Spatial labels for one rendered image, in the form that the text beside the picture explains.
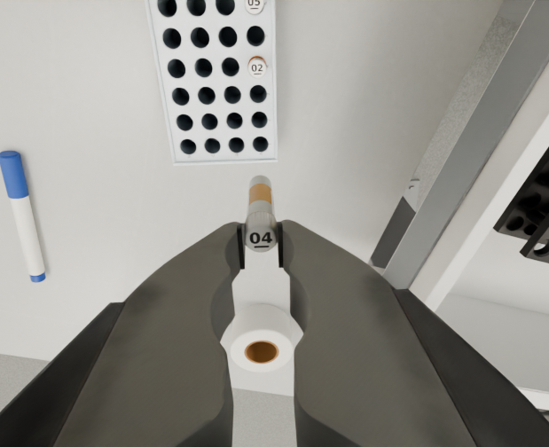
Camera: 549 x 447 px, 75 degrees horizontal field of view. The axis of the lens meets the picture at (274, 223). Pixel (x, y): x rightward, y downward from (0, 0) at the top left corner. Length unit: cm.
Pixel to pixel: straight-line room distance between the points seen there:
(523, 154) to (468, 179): 4
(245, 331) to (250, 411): 163
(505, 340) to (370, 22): 27
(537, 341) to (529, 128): 20
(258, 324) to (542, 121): 30
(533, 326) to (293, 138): 26
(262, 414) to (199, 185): 178
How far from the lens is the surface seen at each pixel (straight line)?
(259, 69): 26
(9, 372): 206
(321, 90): 32
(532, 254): 27
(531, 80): 25
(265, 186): 15
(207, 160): 30
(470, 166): 26
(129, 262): 41
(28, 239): 42
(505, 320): 37
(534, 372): 34
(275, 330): 40
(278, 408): 201
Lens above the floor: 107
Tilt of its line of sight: 60 degrees down
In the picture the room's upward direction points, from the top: 175 degrees clockwise
